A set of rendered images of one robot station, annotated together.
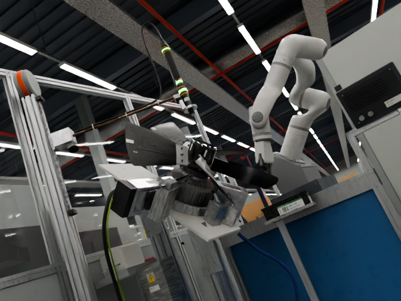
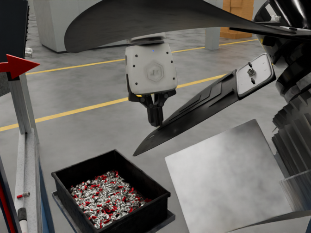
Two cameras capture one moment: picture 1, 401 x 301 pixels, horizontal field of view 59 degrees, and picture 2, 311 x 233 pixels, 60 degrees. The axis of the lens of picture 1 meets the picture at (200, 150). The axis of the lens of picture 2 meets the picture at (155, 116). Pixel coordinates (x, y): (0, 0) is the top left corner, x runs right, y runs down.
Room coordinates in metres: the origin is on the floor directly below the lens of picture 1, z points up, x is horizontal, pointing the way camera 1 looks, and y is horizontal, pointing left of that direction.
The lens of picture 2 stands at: (2.01, 0.07, 1.25)
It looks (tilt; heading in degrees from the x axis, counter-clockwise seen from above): 25 degrees down; 216
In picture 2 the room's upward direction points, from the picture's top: straight up
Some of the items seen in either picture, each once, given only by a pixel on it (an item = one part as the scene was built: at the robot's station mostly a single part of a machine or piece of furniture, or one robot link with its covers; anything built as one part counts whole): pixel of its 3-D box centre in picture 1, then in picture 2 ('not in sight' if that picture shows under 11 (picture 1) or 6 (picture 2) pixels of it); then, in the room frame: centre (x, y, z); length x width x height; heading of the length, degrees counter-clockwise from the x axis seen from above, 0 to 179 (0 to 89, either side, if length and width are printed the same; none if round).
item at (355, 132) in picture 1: (371, 123); (15, 65); (1.59, -0.76, 1.04); 0.24 x 0.03 x 0.03; 59
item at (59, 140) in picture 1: (62, 139); not in sight; (1.57, 0.59, 1.53); 0.10 x 0.07 x 0.08; 94
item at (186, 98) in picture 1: (176, 74); not in sight; (1.61, -0.03, 1.65); 0.04 x 0.04 x 0.46
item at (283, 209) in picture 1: (288, 206); (108, 194); (1.69, -0.28, 0.85); 0.22 x 0.17 x 0.07; 74
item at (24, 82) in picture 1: (27, 85); not in sight; (1.57, 0.69, 1.88); 0.17 x 0.15 x 0.16; 149
